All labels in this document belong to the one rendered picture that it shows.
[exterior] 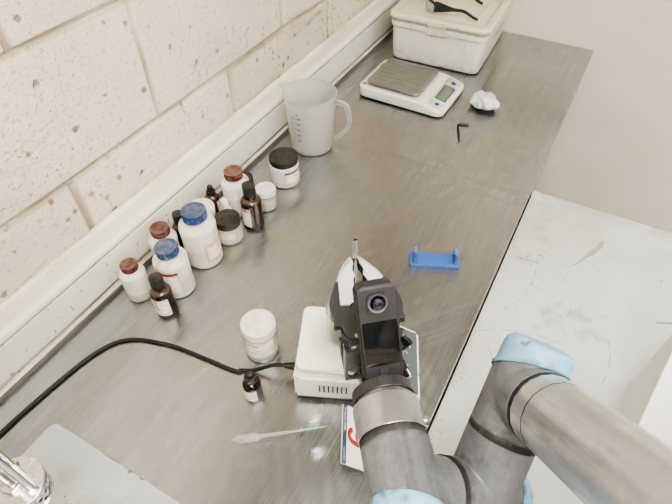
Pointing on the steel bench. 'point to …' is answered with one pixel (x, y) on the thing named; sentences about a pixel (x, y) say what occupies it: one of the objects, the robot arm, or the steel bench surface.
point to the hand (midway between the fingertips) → (355, 261)
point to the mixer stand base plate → (89, 473)
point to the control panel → (412, 358)
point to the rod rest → (434, 260)
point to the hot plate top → (317, 345)
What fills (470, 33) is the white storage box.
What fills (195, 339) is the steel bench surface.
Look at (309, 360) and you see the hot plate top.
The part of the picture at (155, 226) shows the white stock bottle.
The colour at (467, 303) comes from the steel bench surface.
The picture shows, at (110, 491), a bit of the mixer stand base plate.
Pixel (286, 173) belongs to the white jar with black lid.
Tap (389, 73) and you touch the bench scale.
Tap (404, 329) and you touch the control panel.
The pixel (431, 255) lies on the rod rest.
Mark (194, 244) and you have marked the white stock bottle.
